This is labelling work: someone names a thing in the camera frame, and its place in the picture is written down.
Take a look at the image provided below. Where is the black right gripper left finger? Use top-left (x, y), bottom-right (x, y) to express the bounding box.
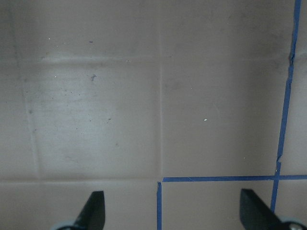
top-left (72, 191), bottom-right (106, 230)

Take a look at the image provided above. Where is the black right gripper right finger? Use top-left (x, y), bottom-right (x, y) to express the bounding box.
top-left (239, 189), bottom-right (289, 230)

